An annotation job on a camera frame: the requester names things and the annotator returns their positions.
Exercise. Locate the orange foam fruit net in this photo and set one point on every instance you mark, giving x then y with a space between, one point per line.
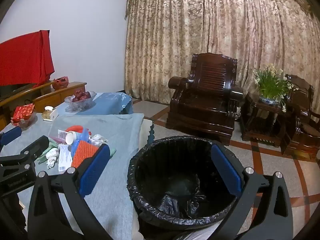
83 155

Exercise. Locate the glass dish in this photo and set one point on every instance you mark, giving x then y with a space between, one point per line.
28 124

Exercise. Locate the striped cloth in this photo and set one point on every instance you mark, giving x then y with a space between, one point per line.
197 236

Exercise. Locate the beige floral curtain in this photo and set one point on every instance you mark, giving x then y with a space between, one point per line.
200 17

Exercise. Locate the blue plastic bag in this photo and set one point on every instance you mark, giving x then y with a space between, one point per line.
83 137

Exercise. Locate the red plastic bag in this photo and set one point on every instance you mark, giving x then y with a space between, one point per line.
75 129

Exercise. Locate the blue tablecloth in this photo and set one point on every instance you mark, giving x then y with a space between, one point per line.
110 103

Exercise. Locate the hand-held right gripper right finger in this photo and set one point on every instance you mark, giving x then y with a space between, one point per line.
226 170

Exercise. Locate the red snack packet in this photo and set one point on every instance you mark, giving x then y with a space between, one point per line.
22 111

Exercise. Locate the white scalloped table cover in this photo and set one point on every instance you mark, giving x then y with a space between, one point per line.
147 130

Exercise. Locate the dark wooden side table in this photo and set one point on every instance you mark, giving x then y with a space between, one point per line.
260 122

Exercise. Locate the red apple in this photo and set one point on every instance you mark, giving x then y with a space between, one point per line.
79 94
86 95
75 99

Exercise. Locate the potted narcissus plant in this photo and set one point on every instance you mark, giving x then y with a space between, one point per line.
271 85

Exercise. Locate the red crumpled gift bag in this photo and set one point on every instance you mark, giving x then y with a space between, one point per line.
60 83

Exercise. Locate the white tissue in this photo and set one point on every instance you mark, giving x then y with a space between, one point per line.
52 157
97 138

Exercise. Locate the black television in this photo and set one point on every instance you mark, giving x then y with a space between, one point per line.
10 91

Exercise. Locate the red cloth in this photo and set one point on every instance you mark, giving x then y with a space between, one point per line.
22 57

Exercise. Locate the glass fruit bowl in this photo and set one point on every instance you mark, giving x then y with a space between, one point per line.
80 106

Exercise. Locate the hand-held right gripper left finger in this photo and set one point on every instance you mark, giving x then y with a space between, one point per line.
95 167

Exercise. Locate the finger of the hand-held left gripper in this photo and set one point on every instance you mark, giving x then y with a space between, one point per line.
37 143
11 134

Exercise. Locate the dark wooden armchair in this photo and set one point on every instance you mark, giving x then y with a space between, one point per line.
210 80
302 130

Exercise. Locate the gold and white tissue box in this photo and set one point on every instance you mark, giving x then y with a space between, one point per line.
48 115

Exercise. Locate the trash bin with black bag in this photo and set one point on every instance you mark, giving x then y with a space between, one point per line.
175 175

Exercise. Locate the green rubber glove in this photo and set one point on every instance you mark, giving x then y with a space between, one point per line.
48 148

